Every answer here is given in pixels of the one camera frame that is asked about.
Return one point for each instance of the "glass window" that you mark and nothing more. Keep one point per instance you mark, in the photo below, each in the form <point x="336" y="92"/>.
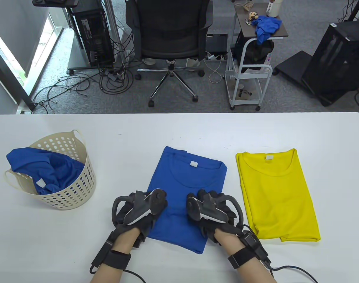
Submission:
<point x="2" y="47"/>

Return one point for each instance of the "black stand shelf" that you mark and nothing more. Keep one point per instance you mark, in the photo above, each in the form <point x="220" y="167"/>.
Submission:
<point x="54" y="3"/>

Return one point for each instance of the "person's left hand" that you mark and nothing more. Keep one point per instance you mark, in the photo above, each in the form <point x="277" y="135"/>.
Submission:
<point x="144" y="225"/>

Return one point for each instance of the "large black computer case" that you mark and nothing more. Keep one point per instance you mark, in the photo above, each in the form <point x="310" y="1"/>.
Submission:
<point x="338" y="67"/>

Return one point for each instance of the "black flat stand base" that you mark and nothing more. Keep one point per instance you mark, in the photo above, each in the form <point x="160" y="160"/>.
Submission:
<point x="294" y="63"/>

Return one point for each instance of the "yellow t-shirt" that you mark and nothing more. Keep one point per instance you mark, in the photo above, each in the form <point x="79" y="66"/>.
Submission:
<point x="273" y="191"/>

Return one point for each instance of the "blue mesh t-shirt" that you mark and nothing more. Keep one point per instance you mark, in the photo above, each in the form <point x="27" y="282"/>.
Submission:
<point x="191" y="182"/>

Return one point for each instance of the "brown cart top board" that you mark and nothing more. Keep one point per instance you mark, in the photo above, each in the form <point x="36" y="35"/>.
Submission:
<point x="247" y="29"/>

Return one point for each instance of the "white bottle with red label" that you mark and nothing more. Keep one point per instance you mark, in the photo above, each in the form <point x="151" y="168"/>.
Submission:
<point x="273" y="8"/>

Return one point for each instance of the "black flat box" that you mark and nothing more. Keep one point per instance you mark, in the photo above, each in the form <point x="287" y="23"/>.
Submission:
<point x="216" y="42"/>

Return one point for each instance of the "black backpack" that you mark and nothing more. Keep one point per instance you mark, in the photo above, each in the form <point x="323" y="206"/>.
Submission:
<point x="253" y="56"/>

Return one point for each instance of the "black computer tower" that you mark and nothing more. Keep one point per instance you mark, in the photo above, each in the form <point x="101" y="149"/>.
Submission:
<point x="92" y="32"/>

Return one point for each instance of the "person's right hand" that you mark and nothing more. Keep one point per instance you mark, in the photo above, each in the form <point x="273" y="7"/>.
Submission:
<point x="207" y="230"/>

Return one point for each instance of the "person's right forearm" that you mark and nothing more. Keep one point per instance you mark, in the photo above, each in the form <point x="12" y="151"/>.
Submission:
<point x="241" y="271"/>

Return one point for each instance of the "black office chair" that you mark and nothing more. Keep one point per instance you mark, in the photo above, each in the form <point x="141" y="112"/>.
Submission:
<point x="167" y="26"/>

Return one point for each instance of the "grey rolling stand base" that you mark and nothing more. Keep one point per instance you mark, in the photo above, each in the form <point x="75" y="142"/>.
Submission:
<point x="76" y="59"/>

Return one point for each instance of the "small brown-headed figurine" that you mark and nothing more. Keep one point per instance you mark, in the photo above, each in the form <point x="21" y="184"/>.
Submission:
<point x="252" y="16"/>

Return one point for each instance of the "silver metal pole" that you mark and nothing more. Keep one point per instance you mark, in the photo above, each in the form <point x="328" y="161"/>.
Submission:
<point x="111" y="26"/>

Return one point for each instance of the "blue smooth t-shirt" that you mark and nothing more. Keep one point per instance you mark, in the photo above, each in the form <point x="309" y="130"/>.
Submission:
<point x="58" y="171"/>

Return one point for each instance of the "cream perforated laundry basket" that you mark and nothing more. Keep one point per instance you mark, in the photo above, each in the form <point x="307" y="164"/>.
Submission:
<point x="79" y="188"/>

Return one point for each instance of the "black stand leg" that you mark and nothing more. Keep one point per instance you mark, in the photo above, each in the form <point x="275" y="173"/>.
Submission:
<point x="357" y="7"/>

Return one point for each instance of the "small wicker basket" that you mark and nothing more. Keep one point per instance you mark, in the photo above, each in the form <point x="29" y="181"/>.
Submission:
<point x="246" y="5"/>

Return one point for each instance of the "crumpled blue cloth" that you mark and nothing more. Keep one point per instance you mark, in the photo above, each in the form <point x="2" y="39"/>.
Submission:
<point x="266" y="26"/>

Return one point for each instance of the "white rolling cart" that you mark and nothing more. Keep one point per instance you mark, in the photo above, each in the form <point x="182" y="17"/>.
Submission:
<point x="246" y="103"/>

